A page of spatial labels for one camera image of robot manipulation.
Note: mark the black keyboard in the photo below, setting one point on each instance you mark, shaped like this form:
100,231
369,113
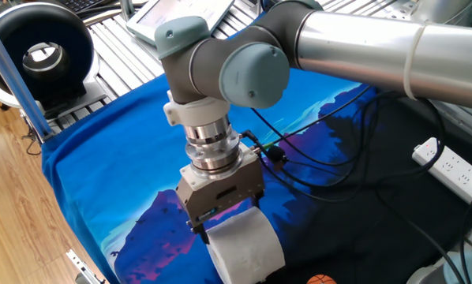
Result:
80,4

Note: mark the small orange basketball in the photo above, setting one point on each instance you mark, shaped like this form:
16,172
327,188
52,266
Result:
321,280

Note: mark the grey Schunk gripper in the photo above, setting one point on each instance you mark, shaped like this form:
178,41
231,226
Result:
220,193

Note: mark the white power strip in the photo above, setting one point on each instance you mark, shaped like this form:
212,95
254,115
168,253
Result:
453,173

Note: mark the blue landscape print tablecloth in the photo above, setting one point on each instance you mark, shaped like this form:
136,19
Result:
102,165

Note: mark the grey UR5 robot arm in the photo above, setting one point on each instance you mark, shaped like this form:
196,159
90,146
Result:
338,51

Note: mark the white teach pendant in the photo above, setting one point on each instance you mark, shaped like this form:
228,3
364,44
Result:
180,17

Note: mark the metal rail bracket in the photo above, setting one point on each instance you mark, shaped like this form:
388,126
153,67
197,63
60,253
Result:
84,268

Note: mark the white toilet paper roll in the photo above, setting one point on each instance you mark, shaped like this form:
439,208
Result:
248,244

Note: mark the aluminium frame post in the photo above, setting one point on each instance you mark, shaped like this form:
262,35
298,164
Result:
19,87

